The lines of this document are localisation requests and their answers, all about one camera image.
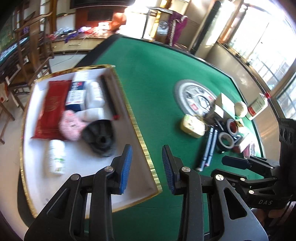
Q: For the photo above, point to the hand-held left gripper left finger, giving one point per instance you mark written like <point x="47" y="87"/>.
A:
<point x="124" y="171"/>

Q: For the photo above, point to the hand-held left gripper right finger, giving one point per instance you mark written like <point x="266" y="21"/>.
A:
<point x="167" y="169"/>

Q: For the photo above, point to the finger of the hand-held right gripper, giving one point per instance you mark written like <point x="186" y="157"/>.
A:
<point x="235" y="161"/>
<point x="231" y="175"/>

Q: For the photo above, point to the gold-trimmed white box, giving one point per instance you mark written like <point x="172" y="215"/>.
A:
<point x="92" y="176"/>

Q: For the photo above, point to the black pen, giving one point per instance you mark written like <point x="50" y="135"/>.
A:
<point x="204" y="150"/>

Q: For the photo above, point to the black tape roll red core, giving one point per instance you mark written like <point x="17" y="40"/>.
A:
<point x="232" y="127"/>

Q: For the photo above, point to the black round plastic part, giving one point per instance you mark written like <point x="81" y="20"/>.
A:
<point x="99" y="139"/>

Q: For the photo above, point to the small grey cube box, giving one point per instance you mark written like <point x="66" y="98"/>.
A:
<point x="209" y="113"/>

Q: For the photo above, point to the white plastic jar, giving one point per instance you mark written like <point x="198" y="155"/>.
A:
<point x="92" y="113"/>

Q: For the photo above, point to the white bottle green print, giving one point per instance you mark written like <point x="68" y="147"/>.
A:
<point x="56" y="157"/>

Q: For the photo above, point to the pink plush toy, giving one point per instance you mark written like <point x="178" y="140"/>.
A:
<point x="69" y="126"/>

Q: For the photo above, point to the blue white box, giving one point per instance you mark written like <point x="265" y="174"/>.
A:
<point x="75" y="95"/>

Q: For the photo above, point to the red gold-print envelope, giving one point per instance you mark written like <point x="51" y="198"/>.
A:
<point x="52" y="109"/>

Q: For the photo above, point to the red printed packet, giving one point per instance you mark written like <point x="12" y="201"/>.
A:
<point x="252" y="149"/>

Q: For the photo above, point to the small white brown box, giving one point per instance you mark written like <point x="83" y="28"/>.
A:
<point x="244" y="141"/>

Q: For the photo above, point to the dark blue marker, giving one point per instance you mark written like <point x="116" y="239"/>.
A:
<point x="212" y="148"/>

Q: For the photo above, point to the large white bottle red cap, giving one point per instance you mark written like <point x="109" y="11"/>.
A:
<point x="256" y="107"/>

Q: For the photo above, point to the cream twine ball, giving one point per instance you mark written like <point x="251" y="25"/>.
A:
<point x="241" y="109"/>

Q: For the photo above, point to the white green carton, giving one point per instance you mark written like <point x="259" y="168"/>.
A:
<point x="225" y="102"/>

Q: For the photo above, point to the black bar with red end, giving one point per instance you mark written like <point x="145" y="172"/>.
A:
<point x="109" y="97"/>

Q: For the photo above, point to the round grey table control panel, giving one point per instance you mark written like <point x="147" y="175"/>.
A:
<point x="192" y="95"/>

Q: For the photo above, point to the metal framed window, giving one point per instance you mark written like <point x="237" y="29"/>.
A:
<point x="266" y="46"/>

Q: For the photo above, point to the standing air conditioner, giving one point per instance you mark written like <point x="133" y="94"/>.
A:
<point x="205" y="34"/>

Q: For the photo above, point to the wooden cabinet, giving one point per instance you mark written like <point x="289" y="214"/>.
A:
<point x="76" y="45"/>

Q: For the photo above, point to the purple fringed banner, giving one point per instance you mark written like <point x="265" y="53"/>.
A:
<point x="178" y="27"/>

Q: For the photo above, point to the gold white emblem box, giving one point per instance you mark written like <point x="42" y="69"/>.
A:
<point x="163" y="25"/>

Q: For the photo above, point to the purple garland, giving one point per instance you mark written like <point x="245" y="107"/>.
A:
<point x="71" y="36"/>

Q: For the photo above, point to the wooden chair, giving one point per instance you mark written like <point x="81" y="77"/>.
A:
<point x="30" y="46"/>

